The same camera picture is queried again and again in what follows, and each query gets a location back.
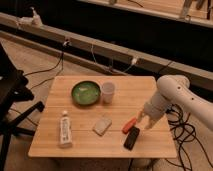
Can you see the orange marker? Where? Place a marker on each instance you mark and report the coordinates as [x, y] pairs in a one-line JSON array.
[[129, 125]]

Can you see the black office chair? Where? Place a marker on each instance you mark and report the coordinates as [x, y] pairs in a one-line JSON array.
[[12, 89]]

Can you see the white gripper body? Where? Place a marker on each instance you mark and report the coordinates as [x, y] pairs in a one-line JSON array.
[[153, 113]]

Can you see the white tube with cap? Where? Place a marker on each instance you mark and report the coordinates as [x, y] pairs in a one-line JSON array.
[[65, 130]]

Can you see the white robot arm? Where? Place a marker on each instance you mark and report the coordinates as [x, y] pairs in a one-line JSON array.
[[174, 89]]

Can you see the white object on rail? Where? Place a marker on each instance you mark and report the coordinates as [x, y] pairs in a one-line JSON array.
[[34, 20]]

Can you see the grey metal rail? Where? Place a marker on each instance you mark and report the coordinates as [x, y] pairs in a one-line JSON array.
[[198, 77]]

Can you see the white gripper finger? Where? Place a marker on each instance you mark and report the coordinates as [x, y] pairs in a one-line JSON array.
[[141, 115], [150, 124]]

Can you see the black eraser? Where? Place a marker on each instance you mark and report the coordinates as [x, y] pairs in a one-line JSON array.
[[131, 138]]

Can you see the white sponge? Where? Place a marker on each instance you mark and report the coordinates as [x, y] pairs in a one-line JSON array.
[[102, 125]]

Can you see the green bowl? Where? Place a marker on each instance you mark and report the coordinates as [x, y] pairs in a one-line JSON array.
[[85, 93]]

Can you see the white plastic cup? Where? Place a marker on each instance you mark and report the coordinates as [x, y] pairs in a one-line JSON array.
[[107, 91]]

